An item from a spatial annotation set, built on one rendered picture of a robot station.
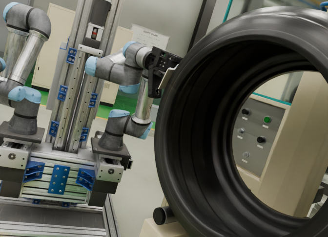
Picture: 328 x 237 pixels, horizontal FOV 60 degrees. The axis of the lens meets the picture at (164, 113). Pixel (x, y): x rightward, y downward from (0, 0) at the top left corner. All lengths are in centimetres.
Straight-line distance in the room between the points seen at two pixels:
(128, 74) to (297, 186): 68
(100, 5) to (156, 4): 741
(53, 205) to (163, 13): 771
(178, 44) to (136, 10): 167
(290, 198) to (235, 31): 55
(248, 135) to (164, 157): 83
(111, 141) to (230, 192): 93
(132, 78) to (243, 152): 70
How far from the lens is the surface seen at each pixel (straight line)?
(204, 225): 66
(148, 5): 899
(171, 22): 916
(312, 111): 94
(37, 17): 161
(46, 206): 202
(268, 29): 61
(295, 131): 96
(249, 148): 149
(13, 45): 168
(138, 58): 102
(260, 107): 147
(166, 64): 92
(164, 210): 78
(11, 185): 168
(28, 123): 166
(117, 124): 166
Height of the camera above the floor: 128
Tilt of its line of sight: 9 degrees down
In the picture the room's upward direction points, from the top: 17 degrees clockwise
